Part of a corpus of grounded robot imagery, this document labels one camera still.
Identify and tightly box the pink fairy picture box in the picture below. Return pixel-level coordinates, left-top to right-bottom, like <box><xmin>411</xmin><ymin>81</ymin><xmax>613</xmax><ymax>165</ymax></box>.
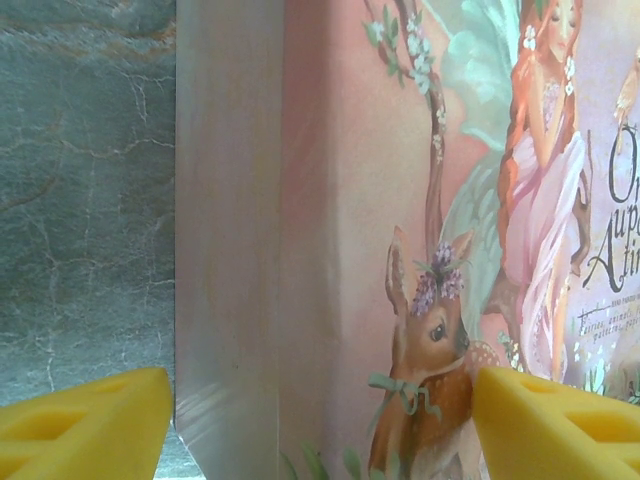
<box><xmin>171</xmin><ymin>0</ymin><xmax>640</xmax><ymax>480</ymax></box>

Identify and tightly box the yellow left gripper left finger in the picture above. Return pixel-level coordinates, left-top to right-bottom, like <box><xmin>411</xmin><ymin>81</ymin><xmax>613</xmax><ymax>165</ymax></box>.
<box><xmin>0</xmin><ymin>367</ymin><xmax>174</xmax><ymax>480</ymax></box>

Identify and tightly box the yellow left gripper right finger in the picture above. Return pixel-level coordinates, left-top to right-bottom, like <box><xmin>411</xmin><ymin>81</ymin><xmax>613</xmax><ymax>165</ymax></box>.
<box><xmin>471</xmin><ymin>365</ymin><xmax>640</xmax><ymax>480</ymax></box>

